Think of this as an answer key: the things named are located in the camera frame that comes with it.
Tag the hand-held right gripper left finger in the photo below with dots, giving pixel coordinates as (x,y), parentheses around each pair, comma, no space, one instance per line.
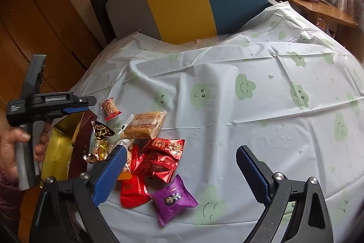
(111,171)

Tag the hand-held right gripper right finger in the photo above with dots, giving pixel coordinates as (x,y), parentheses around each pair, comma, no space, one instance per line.
(252,174)

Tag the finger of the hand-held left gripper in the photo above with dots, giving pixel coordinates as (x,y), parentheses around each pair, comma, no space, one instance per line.
(76,110)
(85,100)

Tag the clear peanut packet yellow edge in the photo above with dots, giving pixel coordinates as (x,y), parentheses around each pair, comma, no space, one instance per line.
(129,159)

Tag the small red white candy packet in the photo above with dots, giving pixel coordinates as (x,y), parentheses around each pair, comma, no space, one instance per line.
(111,109)

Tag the plain red snack packet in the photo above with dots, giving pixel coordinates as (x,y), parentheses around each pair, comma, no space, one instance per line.
(133,192)

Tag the black gold snack packet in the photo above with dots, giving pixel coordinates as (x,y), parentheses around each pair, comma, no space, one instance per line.
(99,143)

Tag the brown gift box gold inside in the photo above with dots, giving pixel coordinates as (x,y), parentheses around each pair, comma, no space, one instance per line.
(61,146)

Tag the shiny dark red snack packet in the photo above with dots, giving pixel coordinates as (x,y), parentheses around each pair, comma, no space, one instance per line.
(157,167)

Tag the clear meat floss cake packet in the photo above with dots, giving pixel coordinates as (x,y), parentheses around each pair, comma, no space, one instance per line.
(145,125)

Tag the red gold patterned snack packet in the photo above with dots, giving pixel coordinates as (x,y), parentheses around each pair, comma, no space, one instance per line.
(167,146)

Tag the purple snack packet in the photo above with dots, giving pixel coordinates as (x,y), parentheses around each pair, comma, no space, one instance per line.
(173,199)

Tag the person's left forearm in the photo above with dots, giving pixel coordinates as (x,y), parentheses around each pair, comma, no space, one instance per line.
(8,197)

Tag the person's left hand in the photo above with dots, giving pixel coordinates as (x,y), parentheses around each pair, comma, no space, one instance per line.
(11,146)

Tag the white sheet green cloud print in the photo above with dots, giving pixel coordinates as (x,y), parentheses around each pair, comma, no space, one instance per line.
(227,117)

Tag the wooden wardrobe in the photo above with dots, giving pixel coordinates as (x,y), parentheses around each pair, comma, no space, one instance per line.
(42,18)

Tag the wooden nightstand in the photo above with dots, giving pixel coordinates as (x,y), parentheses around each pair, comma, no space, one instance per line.
(318,9)

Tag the dark bed frame post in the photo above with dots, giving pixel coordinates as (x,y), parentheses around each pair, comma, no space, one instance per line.
(99,9)

